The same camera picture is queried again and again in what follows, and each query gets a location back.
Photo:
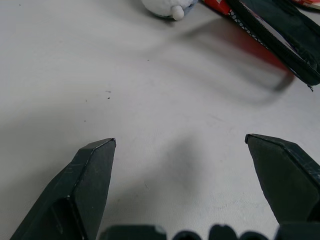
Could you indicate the black zippered pouch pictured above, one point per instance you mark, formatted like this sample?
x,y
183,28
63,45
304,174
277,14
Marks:
x,y
270,37

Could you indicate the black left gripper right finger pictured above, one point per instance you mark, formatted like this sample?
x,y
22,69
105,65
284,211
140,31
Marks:
x,y
285,180

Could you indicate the white plush toy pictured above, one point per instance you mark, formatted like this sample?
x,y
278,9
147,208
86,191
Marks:
x,y
165,8

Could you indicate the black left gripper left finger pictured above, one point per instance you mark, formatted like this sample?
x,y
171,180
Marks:
x,y
85,185

